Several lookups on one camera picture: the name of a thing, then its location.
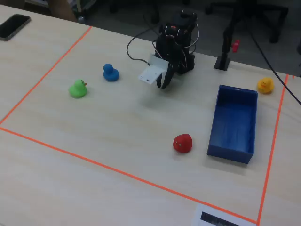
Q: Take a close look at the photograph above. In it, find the black camera cable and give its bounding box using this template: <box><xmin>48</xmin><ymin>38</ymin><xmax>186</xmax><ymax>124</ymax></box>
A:
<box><xmin>126</xmin><ymin>25</ymin><xmax>160</xmax><ymax>67</ymax></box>

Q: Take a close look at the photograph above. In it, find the black smartphone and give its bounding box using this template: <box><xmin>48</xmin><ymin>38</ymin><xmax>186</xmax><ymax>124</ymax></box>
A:
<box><xmin>0</xmin><ymin>14</ymin><xmax>32</xmax><ymax>42</ymax></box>

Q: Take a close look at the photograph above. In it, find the blue rubber duck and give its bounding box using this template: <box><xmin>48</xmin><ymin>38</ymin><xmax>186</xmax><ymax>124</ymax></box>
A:
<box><xmin>103</xmin><ymin>63</ymin><xmax>120</xmax><ymax>82</ymax></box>

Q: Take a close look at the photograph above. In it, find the red rubber duck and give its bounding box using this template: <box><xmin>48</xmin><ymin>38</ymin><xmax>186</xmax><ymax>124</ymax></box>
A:
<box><xmin>173</xmin><ymin>133</ymin><xmax>193</xmax><ymax>154</ymax></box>

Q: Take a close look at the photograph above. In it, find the white printed paper sheet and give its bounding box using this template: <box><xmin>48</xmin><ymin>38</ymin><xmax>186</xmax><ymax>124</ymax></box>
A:
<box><xmin>191</xmin><ymin>204</ymin><xmax>258</xmax><ymax>226</ymax></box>

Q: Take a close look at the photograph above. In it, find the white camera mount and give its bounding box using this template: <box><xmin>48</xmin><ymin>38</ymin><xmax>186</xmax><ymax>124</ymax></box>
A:
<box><xmin>137</xmin><ymin>53</ymin><xmax>169</xmax><ymax>85</ymax></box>

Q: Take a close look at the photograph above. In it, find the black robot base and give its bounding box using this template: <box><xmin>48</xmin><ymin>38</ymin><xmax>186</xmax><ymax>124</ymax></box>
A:
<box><xmin>177</xmin><ymin>53</ymin><xmax>196</xmax><ymax>75</ymax></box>

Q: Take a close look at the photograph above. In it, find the yellow rubber duck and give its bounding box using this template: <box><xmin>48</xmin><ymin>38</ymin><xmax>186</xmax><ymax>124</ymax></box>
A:
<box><xmin>256</xmin><ymin>77</ymin><xmax>275</xmax><ymax>95</ymax></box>

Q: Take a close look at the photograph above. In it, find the green rubber duck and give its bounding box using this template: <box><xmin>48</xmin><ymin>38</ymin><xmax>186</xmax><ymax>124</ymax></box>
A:
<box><xmin>68</xmin><ymin>79</ymin><xmax>89</xmax><ymax>99</ymax></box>

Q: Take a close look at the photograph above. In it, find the long black cable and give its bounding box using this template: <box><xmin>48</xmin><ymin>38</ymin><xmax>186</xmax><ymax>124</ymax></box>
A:
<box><xmin>246</xmin><ymin>23</ymin><xmax>301</xmax><ymax>105</ymax></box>

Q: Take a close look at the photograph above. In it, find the black office chair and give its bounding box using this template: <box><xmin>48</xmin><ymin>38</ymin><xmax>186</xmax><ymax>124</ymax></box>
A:
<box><xmin>204</xmin><ymin>0</ymin><xmax>290</xmax><ymax>44</ymax></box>

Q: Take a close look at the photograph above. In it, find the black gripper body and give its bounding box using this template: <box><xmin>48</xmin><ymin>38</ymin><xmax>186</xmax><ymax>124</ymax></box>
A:
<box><xmin>154</xmin><ymin>34</ymin><xmax>183</xmax><ymax>72</ymax></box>

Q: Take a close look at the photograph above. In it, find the red clamp knob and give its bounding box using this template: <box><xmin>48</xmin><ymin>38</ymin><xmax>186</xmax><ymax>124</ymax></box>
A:
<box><xmin>231</xmin><ymin>39</ymin><xmax>241</xmax><ymax>53</ymax></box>

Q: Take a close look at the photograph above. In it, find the black clamp stand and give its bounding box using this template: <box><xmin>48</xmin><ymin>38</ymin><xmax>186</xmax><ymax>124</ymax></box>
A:
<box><xmin>214</xmin><ymin>9</ymin><xmax>239</xmax><ymax>71</ymax></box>

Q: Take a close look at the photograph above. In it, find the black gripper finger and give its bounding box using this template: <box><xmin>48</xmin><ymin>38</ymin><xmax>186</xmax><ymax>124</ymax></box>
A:
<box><xmin>161</xmin><ymin>62</ymin><xmax>176</xmax><ymax>90</ymax></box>
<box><xmin>156</xmin><ymin>73</ymin><xmax>165</xmax><ymax>89</ymax></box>

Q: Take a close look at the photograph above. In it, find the blue rectangular open box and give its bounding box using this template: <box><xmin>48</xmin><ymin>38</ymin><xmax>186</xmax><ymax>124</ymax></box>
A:
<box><xmin>206</xmin><ymin>84</ymin><xmax>259</xmax><ymax>165</ymax></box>

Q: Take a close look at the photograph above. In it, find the orange tape border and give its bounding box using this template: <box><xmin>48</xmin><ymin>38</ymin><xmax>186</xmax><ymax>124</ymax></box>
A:
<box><xmin>0</xmin><ymin>25</ymin><xmax>296</xmax><ymax>226</ymax></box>

